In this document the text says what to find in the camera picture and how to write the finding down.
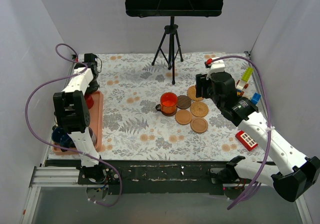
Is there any woven rattan coaster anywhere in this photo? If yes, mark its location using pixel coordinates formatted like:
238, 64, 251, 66
190, 101, 209, 118
187, 85, 204, 102

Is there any dark walnut coaster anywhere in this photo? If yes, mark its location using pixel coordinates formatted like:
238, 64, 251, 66
177, 95, 192, 110
161, 109, 177, 117

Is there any red cup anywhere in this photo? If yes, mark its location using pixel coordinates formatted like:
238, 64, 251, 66
84, 94, 94, 109

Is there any light wooden coaster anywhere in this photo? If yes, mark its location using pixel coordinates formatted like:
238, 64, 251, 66
190, 117, 208, 134
175, 109, 193, 125

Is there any orange cup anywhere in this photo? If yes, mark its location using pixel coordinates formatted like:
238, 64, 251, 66
155, 92, 178, 114

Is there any lilac purple cup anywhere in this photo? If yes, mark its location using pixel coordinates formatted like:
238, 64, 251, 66
88, 127, 97, 146

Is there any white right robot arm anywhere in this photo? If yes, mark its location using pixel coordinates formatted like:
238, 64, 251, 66
195, 71, 320, 202

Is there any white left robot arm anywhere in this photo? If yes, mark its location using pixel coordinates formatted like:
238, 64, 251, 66
53, 53, 107, 184

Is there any dark blue cup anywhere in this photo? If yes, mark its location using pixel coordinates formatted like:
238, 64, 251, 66
51, 126, 75, 149

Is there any toy car with yellow block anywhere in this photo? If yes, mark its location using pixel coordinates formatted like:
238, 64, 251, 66
235, 67, 254, 96

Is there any blue green purple block toy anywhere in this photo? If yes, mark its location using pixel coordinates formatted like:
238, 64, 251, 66
250, 92, 262, 106

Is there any pink plastic tray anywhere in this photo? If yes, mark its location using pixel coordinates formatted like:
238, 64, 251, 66
52, 90, 105, 156

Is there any red toy window block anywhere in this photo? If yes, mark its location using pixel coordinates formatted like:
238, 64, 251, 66
235, 130, 258, 152

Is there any floral patterned table mat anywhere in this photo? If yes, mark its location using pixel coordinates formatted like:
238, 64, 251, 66
98, 53, 264, 162

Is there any black music stand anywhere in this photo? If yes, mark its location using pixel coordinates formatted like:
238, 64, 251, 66
125, 0, 224, 72

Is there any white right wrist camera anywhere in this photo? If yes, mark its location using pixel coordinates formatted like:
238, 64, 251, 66
204, 58, 226, 80

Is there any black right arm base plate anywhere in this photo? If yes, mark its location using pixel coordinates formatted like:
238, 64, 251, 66
209, 167, 251, 184

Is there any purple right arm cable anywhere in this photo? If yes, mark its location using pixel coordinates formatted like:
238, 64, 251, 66
204, 55, 273, 211

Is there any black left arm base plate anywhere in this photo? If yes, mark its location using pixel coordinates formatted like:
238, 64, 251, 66
77, 167, 120, 185

